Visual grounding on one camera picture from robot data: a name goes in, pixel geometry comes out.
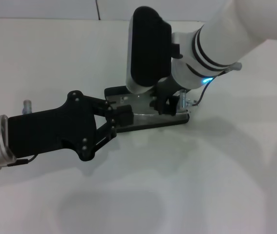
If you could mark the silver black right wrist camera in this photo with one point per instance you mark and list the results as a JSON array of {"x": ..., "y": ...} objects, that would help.
[{"x": 150, "y": 48}]

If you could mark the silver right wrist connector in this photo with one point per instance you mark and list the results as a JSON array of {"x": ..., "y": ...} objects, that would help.
[{"x": 236, "y": 66}]

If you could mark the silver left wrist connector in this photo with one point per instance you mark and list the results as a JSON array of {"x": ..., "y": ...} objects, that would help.
[{"x": 27, "y": 106}]

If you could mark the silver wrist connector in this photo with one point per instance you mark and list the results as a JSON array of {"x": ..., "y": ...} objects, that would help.
[
  {"x": 236, "y": 66},
  {"x": 27, "y": 106}
]

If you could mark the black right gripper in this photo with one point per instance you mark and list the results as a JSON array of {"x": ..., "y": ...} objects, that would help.
[{"x": 166, "y": 89}]

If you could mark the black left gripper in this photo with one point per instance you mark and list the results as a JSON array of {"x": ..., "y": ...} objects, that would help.
[{"x": 50, "y": 129}]

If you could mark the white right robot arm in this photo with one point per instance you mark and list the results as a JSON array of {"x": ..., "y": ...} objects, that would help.
[{"x": 226, "y": 31}]

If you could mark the black glasses case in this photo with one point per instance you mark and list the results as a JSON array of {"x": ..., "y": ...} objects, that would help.
[{"x": 153, "y": 124}]

